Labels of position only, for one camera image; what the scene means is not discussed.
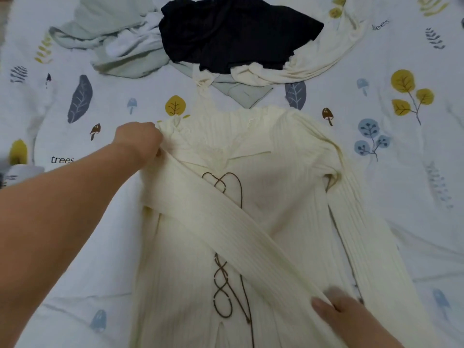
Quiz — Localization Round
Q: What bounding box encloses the sage green zip jacket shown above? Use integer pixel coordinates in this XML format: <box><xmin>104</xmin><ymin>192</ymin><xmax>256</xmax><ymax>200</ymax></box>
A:
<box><xmin>49</xmin><ymin>0</ymin><xmax>275</xmax><ymax>110</ymax></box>

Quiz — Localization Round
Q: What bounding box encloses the cream long-sleeve top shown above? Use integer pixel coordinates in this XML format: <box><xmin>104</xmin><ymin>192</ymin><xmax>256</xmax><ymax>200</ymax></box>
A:
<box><xmin>192</xmin><ymin>0</ymin><xmax>374</xmax><ymax>113</ymax></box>

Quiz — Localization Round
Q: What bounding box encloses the bed with leaf print bedding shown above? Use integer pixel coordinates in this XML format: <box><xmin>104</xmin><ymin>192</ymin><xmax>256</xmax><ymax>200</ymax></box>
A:
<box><xmin>0</xmin><ymin>0</ymin><xmax>464</xmax><ymax>348</ymax></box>

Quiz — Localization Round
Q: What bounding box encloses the person's right hand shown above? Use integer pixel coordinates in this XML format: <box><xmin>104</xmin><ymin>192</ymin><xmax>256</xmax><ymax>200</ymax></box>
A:
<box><xmin>311</xmin><ymin>286</ymin><xmax>404</xmax><ymax>348</ymax></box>

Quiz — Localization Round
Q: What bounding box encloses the black garment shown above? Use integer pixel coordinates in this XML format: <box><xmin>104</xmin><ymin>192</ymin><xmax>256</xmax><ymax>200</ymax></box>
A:
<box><xmin>159</xmin><ymin>0</ymin><xmax>325</xmax><ymax>75</ymax></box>

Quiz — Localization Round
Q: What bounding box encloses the person's left hand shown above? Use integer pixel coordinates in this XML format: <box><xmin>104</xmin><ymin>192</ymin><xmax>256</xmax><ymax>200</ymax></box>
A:
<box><xmin>112</xmin><ymin>121</ymin><xmax>165</xmax><ymax>169</ymax></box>

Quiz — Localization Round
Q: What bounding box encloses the person's left forearm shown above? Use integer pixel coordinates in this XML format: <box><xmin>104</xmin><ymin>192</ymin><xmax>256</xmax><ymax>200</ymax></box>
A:
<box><xmin>0</xmin><ymin>141</ymin><xmax>149</xmax><ymax>348</ymax></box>

